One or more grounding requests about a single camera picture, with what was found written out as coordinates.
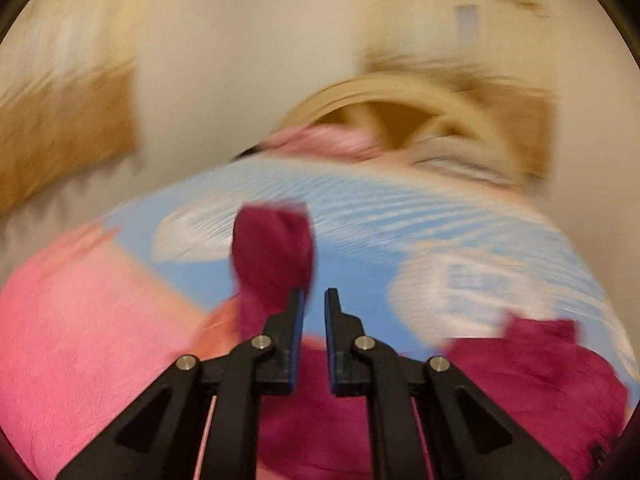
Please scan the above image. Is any magenta puffer down jacket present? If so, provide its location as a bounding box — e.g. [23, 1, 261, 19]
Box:
[231, 205, 628, 479]

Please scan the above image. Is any blue pink printed bedspread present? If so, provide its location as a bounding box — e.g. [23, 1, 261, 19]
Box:
[1, 155, 639, 479]

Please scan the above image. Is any striped pillow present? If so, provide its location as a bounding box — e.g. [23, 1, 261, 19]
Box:
[402, 136, 522, 188]

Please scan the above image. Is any cream wooden headboard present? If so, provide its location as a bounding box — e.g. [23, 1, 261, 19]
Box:
[278, 72, 522, 181]

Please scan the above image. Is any folded pink floral blanket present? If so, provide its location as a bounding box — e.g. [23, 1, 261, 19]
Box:
[259, 125, 384, 162]

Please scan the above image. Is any beige curtain on left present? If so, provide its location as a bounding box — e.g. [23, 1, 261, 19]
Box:
[1, 0, 146, 211]

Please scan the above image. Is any beige curtain by headboard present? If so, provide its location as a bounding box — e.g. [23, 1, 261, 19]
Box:
[352, 0, 556, 178]

